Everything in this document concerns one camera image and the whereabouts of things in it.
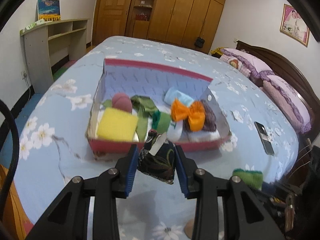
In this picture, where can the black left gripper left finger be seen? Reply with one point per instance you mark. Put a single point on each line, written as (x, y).
(67, 216)

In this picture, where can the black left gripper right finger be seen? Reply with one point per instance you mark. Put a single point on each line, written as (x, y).
(244, 214)

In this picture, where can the green knit scrubber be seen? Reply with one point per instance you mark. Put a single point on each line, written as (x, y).
(253, 178)

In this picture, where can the white paper towel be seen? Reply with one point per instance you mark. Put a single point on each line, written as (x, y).
(203, 136)

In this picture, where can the purple knit sock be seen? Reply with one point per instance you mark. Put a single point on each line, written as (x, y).
(210, 118)

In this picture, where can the dark patterned fabric pouch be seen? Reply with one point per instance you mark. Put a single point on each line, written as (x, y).
(157, 157)

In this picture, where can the yellow sponge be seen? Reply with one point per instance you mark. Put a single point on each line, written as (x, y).
(117, 125)

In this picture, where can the orange fabric bow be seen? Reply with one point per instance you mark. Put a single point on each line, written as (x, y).
(194, 114)

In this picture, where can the green white knit sock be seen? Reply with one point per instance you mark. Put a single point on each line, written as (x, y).
(162, 123)

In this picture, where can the pink round sponge puff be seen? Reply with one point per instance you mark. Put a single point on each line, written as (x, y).
(122, 102)

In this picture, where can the green satin ribbon bow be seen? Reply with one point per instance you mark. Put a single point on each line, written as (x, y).
(144, 107)

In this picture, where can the light blue face mask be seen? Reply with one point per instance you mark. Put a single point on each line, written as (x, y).
(174, 93)

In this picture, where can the black phone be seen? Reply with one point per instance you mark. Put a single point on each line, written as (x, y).
(265, 140)

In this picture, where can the purple frilled pillow near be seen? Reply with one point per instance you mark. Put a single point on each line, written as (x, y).
(287, 99)

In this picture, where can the purple frilled pillow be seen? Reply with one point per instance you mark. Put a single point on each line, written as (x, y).
(258, 68)
(287, 99)

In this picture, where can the red cardboard box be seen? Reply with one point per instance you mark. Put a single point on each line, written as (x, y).
(153, 81)

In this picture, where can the dark wooden headboard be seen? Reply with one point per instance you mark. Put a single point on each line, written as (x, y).
(289, 72)

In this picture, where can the purple frilled pillow far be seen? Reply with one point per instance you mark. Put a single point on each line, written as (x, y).
(258, 68)

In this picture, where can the yellow plush toy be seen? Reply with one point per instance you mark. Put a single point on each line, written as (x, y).
(217, 52)

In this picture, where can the beige shelf desk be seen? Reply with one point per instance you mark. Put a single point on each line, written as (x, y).
(47, 44)

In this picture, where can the black hanging bag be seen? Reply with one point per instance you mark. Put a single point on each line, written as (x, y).
(199, 42)

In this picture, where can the framed wedding photo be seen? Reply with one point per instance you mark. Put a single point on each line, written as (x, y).
(293, 25)

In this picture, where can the green white box on desk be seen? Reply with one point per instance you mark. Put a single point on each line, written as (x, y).
(33, 25)

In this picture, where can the wooden door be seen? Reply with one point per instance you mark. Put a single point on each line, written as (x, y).
(110, 19)

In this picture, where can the blue landscape painting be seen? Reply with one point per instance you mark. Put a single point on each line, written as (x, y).
(48, 10)

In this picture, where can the wooden wardrobe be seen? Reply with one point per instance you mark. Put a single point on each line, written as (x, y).
(177, 22)

